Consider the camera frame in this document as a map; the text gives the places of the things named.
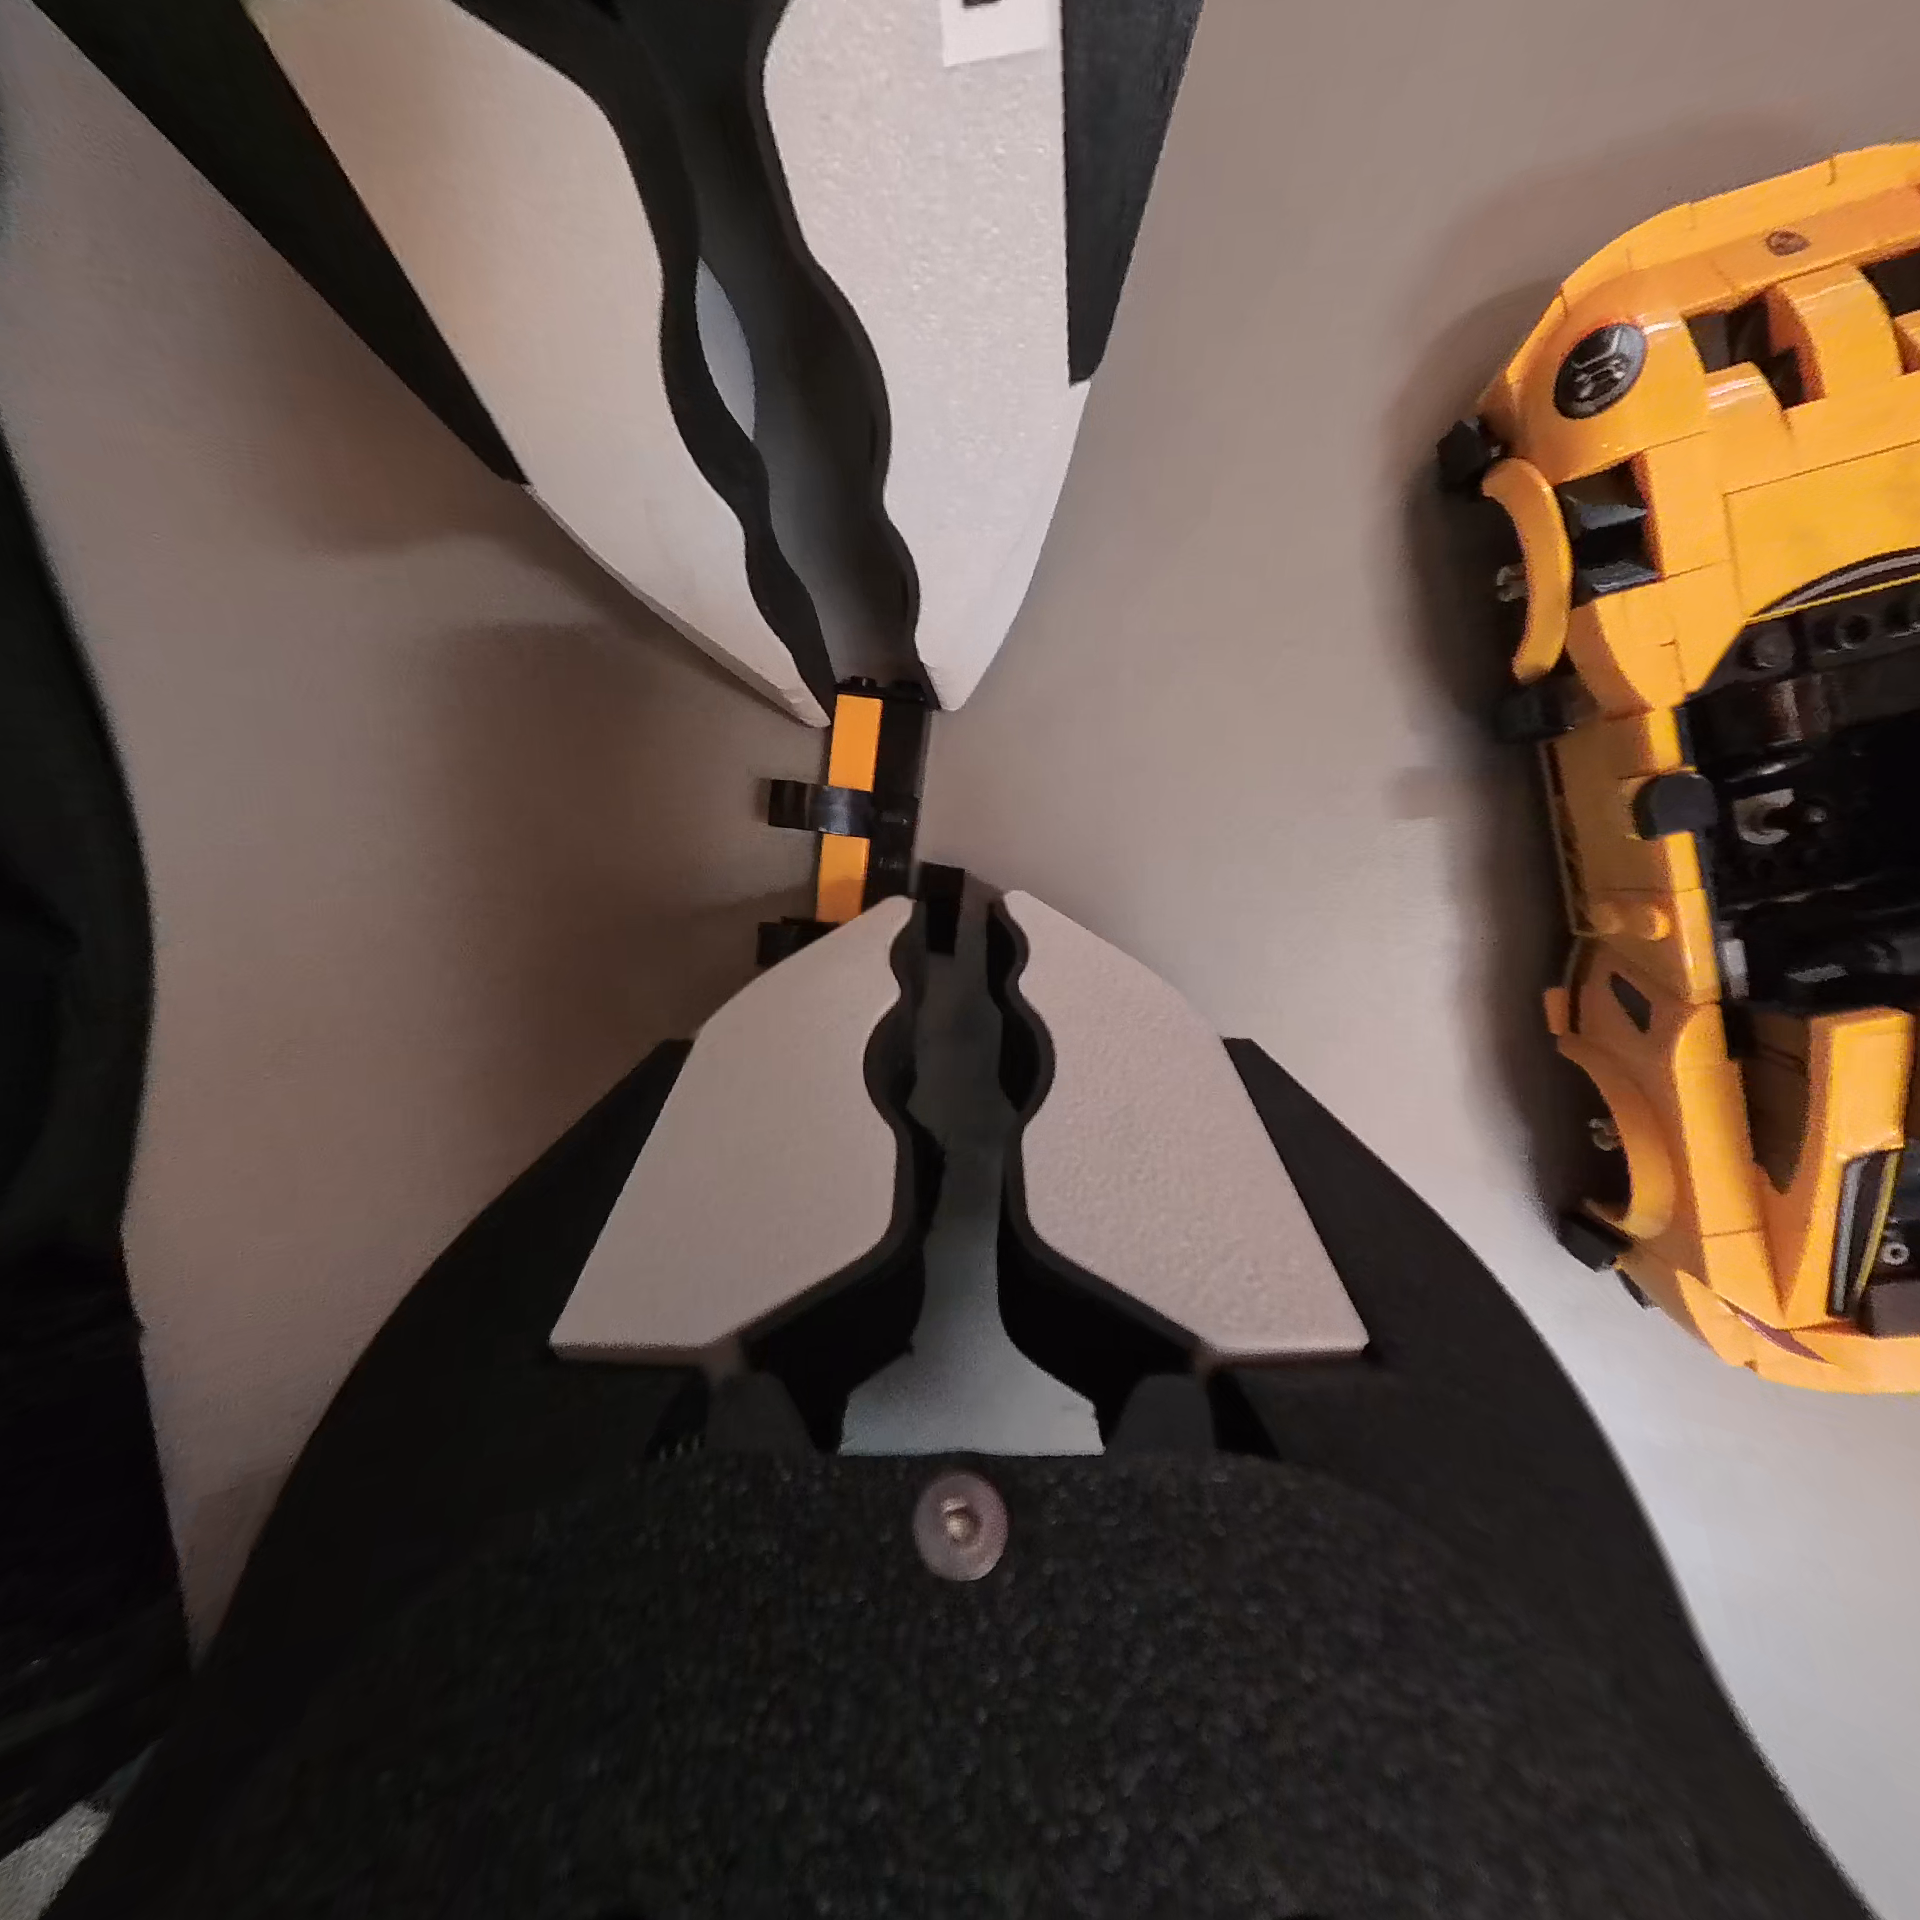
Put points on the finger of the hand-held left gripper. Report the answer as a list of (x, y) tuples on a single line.
[(494, 225), (962, 299)]

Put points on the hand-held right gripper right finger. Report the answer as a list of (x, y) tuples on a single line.
[(1172, 1170)]

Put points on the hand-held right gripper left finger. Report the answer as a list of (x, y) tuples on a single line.
[(750, 1154)]

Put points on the black and yellow lego strip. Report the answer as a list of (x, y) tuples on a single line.
[(854, 744)]

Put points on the yellow lego car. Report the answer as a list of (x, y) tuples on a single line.
[(1651, 523)]

